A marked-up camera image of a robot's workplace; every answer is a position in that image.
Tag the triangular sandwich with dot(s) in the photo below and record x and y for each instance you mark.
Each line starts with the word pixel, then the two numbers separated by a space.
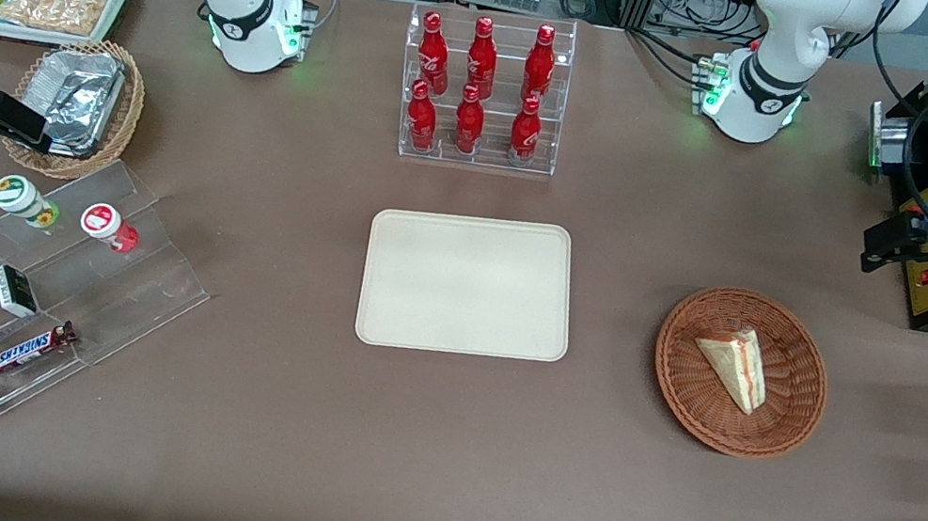
pixel 733 360

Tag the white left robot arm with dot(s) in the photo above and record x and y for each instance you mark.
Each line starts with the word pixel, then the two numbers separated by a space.
pixel 791 32

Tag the light tan wicker basket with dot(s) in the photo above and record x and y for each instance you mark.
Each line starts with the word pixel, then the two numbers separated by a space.
pixel 127 115

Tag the brown round wicker basket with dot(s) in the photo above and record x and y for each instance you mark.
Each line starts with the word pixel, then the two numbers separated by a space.
pixel 690 386

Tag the beige plastic tray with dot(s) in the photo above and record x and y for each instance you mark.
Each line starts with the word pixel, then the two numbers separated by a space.
pixel 469 285

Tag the green label white-lid jar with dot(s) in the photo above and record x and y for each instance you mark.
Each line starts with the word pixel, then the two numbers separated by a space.
pixel 17 194

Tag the silver foil container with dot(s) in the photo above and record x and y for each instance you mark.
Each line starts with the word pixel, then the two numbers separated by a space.
pixel 77 102

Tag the large clear snack bag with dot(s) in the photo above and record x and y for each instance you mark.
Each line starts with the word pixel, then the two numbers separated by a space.
pixel 50 8

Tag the red label white-lid jar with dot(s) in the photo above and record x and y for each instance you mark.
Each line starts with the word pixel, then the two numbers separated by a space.
pixel 103 221

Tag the small black box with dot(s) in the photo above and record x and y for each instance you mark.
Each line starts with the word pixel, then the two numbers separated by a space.
pixel 15 291

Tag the clear acrylic stepped stand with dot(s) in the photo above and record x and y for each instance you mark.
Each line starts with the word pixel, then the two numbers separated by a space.
pixel 138 270

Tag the Snickers chocolate bar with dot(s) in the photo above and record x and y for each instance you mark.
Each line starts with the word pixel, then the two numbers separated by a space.
pixel 31 349

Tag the red cola bottle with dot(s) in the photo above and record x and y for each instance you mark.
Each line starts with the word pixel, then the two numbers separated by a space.
pixel 469 123
pixel 432 50
pixel 421 119
pixel 481 58
pixel 525 130
pixel 540 64

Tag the clear acrylic bottle rack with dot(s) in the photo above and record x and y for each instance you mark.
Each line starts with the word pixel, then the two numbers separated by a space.
pixel 504 86

